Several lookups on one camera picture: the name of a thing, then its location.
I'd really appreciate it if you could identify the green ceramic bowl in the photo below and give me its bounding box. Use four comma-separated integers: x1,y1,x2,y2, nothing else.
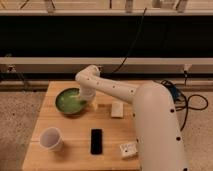
55,88,87,115

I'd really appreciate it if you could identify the white printed carton box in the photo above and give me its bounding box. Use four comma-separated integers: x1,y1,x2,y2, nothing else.
120,142,138,158

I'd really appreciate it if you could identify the white paper cup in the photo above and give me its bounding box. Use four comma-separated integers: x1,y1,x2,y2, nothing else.
39,127,63,151

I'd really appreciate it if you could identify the black hanging cable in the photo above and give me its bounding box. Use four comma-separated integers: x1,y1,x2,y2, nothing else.
111,7,148,74

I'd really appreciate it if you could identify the black smartphone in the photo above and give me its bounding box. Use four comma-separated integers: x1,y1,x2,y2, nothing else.
90,129,103,155

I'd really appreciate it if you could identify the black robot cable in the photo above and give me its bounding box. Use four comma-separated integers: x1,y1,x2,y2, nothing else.
160,79,210,132

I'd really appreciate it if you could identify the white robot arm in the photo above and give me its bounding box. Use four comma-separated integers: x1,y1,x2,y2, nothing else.
75,65,189,171

